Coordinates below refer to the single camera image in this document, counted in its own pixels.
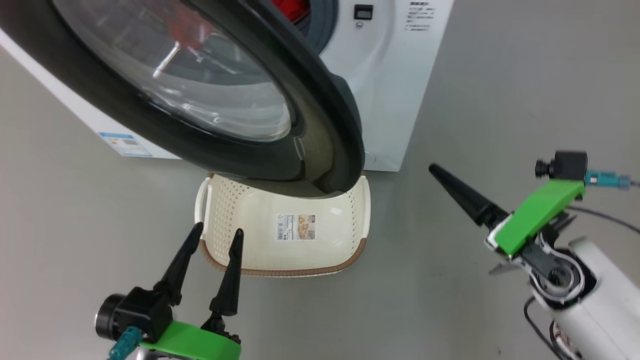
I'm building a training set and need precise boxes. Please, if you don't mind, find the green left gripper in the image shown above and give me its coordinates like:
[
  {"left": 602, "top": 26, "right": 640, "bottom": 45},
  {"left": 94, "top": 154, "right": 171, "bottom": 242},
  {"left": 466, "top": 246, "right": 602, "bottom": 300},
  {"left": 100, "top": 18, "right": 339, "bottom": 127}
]
[{"left": 140, "top": 222, "right": 245, "bottom": 360}]

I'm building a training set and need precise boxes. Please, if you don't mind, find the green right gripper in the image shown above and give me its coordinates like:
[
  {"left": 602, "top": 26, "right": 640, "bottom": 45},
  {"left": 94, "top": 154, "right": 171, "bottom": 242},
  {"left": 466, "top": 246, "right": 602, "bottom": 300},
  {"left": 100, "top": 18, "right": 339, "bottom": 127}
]
[{"left": 429, "top": 164, "right": 586, "bottom": 261}]

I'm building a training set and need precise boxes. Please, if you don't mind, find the dark grey washer door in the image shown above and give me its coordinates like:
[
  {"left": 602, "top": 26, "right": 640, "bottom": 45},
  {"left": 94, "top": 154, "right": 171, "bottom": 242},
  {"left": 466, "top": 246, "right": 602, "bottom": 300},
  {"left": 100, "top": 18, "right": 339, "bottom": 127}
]
[{"left": 0, "top": 0, "right": 365, "bottom": 198}]

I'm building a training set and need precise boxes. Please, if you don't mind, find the red and white garment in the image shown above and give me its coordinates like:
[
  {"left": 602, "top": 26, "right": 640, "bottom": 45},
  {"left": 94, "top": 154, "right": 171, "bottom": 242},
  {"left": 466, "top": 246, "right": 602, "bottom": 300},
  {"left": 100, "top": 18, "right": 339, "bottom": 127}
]
[{"left": 271, "top": 0, "right": 311, "bottom": 23}]

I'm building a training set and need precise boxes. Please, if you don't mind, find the cream perforated laundry basket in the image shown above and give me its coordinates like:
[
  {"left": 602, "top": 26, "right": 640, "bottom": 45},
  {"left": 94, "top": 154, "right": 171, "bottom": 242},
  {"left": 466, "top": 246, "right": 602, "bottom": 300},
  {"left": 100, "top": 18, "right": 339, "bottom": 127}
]
[{"left": 195, "top": 172, "right": 372, "bottom": 277}]

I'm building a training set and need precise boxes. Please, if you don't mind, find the paper label inside basket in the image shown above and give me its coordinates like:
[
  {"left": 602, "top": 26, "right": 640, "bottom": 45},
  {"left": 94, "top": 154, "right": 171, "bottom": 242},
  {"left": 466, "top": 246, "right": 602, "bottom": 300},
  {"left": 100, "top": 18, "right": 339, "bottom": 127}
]
[{"left": 276, "top": 214, "right": 316, "bottom": 241}]

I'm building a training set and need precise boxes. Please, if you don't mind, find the white front-load washing machine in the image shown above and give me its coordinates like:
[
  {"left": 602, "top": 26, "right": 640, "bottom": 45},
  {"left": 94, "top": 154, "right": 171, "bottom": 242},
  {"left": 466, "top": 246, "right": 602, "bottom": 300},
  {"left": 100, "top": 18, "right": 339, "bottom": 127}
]
[{"left": 0, "top": 0, "right": 455, "bottom": 172}]

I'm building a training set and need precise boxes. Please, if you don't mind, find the blue energy label sticker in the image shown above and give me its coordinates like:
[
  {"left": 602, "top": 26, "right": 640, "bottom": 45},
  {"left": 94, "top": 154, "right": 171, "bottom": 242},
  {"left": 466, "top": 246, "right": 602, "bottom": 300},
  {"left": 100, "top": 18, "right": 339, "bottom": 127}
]
[{"left": 98, "top": 132, "right": 153, "bottom": 158}]

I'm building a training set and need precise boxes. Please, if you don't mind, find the teal left camera connector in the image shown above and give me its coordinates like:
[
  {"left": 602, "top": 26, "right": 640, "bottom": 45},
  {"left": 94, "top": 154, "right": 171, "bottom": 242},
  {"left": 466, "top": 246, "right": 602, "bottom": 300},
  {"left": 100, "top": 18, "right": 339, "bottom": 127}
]
[{"left": 109, "top": 326, "right": 143, "bottom": 360}]

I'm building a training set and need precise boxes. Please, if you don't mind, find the teal camera connector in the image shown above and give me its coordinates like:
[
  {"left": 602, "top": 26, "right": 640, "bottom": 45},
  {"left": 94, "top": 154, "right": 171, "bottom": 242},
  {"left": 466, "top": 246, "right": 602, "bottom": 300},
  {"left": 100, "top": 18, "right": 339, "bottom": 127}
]
[
  {"left": 585, "top": 170, "right": 632, "bottom": 190},
  {"left": 109, "top": 326, "right": 143, "bottom": 360}
]

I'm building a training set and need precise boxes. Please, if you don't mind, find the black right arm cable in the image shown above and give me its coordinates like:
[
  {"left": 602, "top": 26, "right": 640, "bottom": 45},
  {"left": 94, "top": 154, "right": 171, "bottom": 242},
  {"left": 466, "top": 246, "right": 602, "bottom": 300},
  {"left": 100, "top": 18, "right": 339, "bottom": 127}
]
[{"left": 524, "top": 205, "right": 640, "bottom": 360}]

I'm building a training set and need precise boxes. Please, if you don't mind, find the teal right camera connector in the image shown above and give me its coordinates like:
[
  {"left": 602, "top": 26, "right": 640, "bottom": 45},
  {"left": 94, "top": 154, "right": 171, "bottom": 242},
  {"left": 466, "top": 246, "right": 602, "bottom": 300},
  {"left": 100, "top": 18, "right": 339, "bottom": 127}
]
[{"left": 585, "top": 170, "right": 632, "bottom": 190}]

